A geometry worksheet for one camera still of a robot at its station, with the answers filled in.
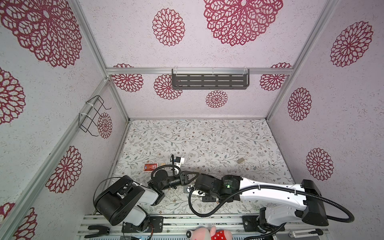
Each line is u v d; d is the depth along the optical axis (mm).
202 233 658
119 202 445
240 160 977
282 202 427
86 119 744
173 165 753
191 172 759
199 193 610
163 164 952
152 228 724
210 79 990
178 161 760
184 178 711
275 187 438
